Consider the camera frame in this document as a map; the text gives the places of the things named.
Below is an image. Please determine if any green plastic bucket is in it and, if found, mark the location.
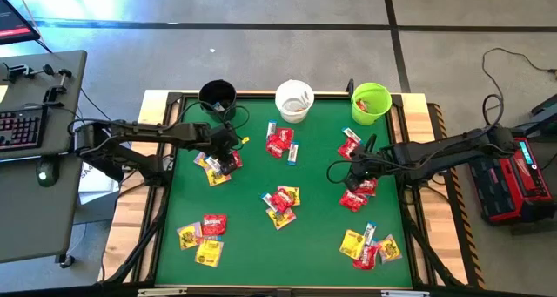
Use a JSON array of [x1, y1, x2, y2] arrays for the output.
[[350, 83, 393, 127]]

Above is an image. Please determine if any grey side table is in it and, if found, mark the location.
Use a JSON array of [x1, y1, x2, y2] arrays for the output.
[[0, 152, 84, 264]]

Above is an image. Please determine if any yellow black hazard strip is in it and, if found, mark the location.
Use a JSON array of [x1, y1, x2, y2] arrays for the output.
[[428, 103, 487, 289]]

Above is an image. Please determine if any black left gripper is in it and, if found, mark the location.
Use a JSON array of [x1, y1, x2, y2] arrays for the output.
[[208, 125, 243, 177]]

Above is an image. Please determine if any black computer monitor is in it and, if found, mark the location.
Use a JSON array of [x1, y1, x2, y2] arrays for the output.
[[0, 0, 42, 46]]

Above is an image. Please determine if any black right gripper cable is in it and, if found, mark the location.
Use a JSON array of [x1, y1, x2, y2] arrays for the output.
[[325, 159, 365, 186]]

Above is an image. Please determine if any black desk clamp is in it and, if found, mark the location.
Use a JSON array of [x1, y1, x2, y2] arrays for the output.
[[42, 68, 74, 106], [0, 63, 57, 84]]

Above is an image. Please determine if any black equipment case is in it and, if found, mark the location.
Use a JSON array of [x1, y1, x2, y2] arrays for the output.
[[516, 92, 557, 138]]

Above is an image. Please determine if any red black power station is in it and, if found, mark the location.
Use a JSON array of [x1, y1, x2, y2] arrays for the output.
[[467, 133, 557, 226]]

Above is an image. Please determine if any black keyboard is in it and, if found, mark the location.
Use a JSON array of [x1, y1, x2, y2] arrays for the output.
[[0, 105, 49, 152]]

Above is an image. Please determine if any black computer mouse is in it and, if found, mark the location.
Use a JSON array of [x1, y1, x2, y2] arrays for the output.
[[35, 157, 61, 188]]

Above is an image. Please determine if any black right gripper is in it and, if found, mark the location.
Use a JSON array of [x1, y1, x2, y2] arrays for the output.
[[343, 133, 395, 192]]

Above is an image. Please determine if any white plastic bucket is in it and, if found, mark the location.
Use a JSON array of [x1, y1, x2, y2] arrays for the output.
[[274, 78, 315, 125]]

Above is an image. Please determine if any black floor cable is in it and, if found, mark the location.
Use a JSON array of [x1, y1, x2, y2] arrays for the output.
[[480, 47, 557, 131]]

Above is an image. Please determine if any black plastic bucket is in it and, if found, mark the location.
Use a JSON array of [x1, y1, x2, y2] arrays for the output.
[[198, 78, 238, 124]]

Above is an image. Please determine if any silver metal bracket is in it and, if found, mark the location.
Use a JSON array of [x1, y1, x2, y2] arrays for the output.
[[380, 289, 432, 297], [137, 287, 189, 297]]

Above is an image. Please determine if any dark grey computer desk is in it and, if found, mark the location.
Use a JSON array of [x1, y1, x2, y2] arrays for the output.
[[0, 49, 88, 161]]

